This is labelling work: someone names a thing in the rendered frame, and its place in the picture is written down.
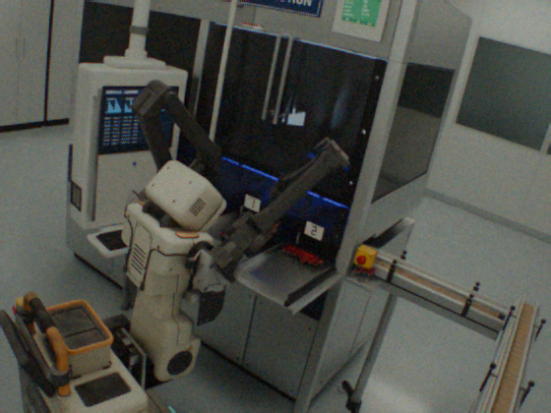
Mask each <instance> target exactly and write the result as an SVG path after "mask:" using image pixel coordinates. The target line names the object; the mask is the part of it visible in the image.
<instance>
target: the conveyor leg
mask: <svg viewBox="0 0 551 413"><path fill-rule="evenodd" d="M389 293H390V292H389ZM399 298H401V297H399V296H398V295H396V294H394V293H390V294H389V297H388V300H387V303H386V306H385V309H384V312H383V314H382V316H381V318H380V320H379V322H378V325H377V327H376V330H375V333H374V336H373V339H372V341H371V345H370V348H369V351H368V353H367V356H366V359H365V362H364V364H363V367H362V370H361V372H360V375H359V378H358V380H357V383H356V386H355V388H354V391H353V393H352V395H351V399H350V400H351V401H352V402H353V403H356V404H357V403H359V402H360V399H361V397H362V394H363V391H364V389H365V386H366V384H367V382H368V379H369V377H370V375H371V372H372V369H373V367H374V364H375V361H376V358H377V356H378V353H379V350H380V347H381V345H382V342H383V340H384V338H385V336H386V334H387V331H388V328H389V326H390V323H391V321H392V318H393V315H394V312H395V309H396V306H397V304H398V299H399Z"/></svg>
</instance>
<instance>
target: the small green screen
mask: <svg viewBox="0 0 551 413"><path fill-rule="evenodd" d="M390 2H391V0H337V9H336V13H335V17H334V21H333V29H332V32H335V33H339V34H344V35H349V36H353V37H357V38H362V39H367V40H371V41H376V42H381V40H382V37H383V33H384V27H385V24H386V20H387V15H388V11H389V9H390Z"/></svg>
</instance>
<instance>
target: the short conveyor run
mask: <svg viewBox="0 0 551 413"><path fill-rule="evenodd" d="M402 253H403V255H401V257H400V258H398V257H395V256H393V255H391V254H388V253H387V252H383V251H380V250H379V253H378V256H377V259H376V261H375V263H374V264H373V265H372V266H370V267H371V268H374V269H375V274H374V277H375V278H377V279H381V280H382V281H381V284H380V285H379V287H380V288H382V289H384V290H386V291H388V292H390V293H394V294H396V295H398V296H399V297H401V298H402V299H404V300H406V301H410V302H412V303H414V304H416V305H418V306H419V307H423V308H425V309H427V310H428V311H431V312H433V313H436V314H438V315H440V316H441V317H443V318H447V319H449V320H451V321H453V322H454V323H458V324H459V325H462V326H463V327H465V326H466V327H468V328H469V329H471V330H474V331H476V332H478V333H479V334H483V335H485V336H487V337H488V338H491V339H493V340H496V338H497V336H498V334H499V333H500V331H501V329H502V326H503V324H504V322H505V319H506V316H507V313H508V311H506V310H507V308H508V306H506V305H505V304H503V303H501V302H499V301H498V302H497V301H495V300H493V299H492V298H490V297H486V296H484V295H482V294H480V293H479V292H478V291H479V288H478V286H480V284H481V283H480V282H479V281H476V282H475V285H476V286H474V287H473V290H471V289H468V288H467V287H465V286H464V287H462V286H461V285H459V284H457V283H455V282H453V281H451V280H448V279H446V278H444V277H442V276H440V275H438V274H436V273H432V272H429V271H428V270H426V269H424V268H421V267H420V266H418V265H412V264H410V263H408V262H406V261H405V258H406V256H405V255H406V254H407V251H406V250H402ZM386 257H387V258H386ZM371 268H370V269H371ZM420 272H421V273H420ZM422 273H423V274H422ZM424 274H425V275H424ZM428 275H429V276H428ZM430 276H431V277H430ZM432 277H433V278H432ZM435 278H436V279H437V280H436V279H435ZM438 280H439V281H438ZM440 281H441V282H440ZM446 283H447V284H446ZM449 284H450V285H451V286H450V285H449ZM452 286H453V287H452ZM463 291H464V292H463ZM465 292H466V293H465ZM468 294H469V295H468ZM478 298H479V299H478ZM480 299H481V300H480ZM484 300H485V301H484ZM486 301H487V302H488V303H487V302H486ZM489 303H490V304H489ZM491 304H492V305H491ZM493 304H494V305H493ZM495 305H496V306H498V307H496V306H495ZM499 307H500V308H501V309H500V308H499ZM502 308H503V309H502ZM504 309H505V310H504Z"/></svg>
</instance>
